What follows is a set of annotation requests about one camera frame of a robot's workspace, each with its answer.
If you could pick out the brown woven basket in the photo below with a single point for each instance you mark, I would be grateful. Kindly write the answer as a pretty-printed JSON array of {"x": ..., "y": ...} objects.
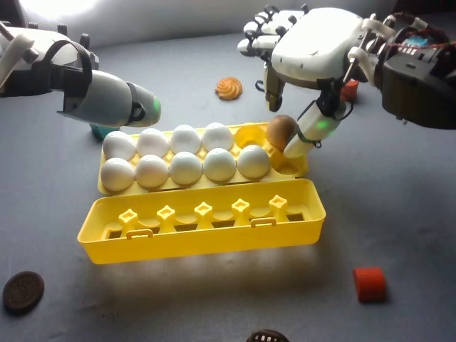
[{"x": 267, "y": 336}]

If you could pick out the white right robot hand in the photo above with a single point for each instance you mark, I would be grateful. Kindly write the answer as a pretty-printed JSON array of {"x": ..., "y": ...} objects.
[{"x": 317, "y": 42}]

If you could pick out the red half-round block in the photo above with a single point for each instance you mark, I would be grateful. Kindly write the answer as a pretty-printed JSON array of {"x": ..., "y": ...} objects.
[{"x": 370, "y": 285}]

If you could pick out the orange swirl cookie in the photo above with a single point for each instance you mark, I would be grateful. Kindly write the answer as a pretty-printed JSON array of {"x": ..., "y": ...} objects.
[{"x": 228, "y": 89}]

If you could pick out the dark brown round cookie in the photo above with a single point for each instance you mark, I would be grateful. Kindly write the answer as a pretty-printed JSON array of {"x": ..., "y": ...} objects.
[{"x": 23, "y": 293}]

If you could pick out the teal number block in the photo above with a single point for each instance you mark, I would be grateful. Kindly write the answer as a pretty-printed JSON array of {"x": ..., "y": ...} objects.
[{"x": 99, "y": 132}]

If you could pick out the white backdrop sheet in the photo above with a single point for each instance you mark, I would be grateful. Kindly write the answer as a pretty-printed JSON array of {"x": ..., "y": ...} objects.
[{"x": 178, "y": 18}]

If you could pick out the red cylinder with white cross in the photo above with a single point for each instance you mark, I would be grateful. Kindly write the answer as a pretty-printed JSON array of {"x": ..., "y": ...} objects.
[{"x": 351, "y": 91}]

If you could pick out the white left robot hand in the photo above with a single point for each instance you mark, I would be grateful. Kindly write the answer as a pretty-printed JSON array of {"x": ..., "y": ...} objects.
[{"x": 107, "y": 99}]

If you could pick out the yellow plastic egg box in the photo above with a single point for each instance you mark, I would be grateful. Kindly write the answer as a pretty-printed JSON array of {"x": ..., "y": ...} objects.
[{"x": 199, "y": 246}]

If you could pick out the brown-yellow toy egg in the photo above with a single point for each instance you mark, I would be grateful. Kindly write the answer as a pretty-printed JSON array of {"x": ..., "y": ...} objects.
[{"x": 279, "y": 132}]

